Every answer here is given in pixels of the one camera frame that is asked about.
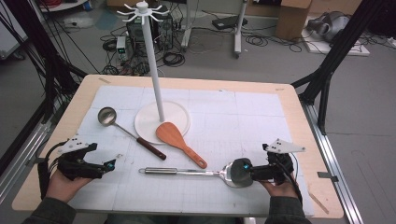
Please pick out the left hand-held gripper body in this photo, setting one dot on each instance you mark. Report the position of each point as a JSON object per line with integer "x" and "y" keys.
{"x": 74, "y": 166}

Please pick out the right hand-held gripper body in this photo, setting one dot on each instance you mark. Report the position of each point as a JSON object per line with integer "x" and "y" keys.
{"x": 274, "y": 171}

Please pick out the stainless steel spatula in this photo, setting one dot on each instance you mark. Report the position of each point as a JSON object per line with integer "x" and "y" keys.
{"x": 162, "y": 170}

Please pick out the wooden rice spatula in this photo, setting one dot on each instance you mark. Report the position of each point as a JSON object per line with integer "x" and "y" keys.
{"x": 169, "y": 133}

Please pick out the white utensil rack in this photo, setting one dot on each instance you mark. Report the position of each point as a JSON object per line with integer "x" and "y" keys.
{"x": 152, "y": 62}

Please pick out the person's right hand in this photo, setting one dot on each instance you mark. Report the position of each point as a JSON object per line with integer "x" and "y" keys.
{"x": 283, "y": 190}

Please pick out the person's left hand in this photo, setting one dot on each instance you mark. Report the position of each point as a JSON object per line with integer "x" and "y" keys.
{"x": 62, "y": 188}

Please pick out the white grid mat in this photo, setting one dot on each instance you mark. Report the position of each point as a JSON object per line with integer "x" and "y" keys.
{"x": 233, "y": 124}

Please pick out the small white power supply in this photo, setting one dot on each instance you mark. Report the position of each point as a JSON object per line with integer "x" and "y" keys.
{"x": 121, "y": 46}

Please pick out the white cabinet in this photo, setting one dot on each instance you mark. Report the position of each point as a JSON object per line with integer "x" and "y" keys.
{"x": 9, "y": 37}

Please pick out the black computer tower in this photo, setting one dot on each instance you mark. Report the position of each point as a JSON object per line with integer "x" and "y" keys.
{"x": 163, "y": 31}

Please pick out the white floor board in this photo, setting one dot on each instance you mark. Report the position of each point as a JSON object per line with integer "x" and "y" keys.
{"x": 342, "y": 48}

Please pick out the white metal stand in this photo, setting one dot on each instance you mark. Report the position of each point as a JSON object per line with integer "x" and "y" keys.
{"x": 239, "y": 31}
{"x": 187, "y": 28}

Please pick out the white round table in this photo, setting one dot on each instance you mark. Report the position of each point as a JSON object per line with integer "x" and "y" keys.
{"x": 62, "y": 4}

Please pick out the cardboard box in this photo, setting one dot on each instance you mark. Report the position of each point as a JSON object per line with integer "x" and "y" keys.
{"x": 292, "y": 20}

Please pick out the flat black case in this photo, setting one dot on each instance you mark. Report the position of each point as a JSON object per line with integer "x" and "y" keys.
{"x": 229, "y": 22}

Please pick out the grey bag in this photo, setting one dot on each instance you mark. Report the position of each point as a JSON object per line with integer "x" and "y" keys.
{"x": 330, "y": 25}

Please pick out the aluminium rail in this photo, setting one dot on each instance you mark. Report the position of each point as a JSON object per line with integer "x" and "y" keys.
{"x": 21, "y": 155}
{"x": 330, "y": 161}

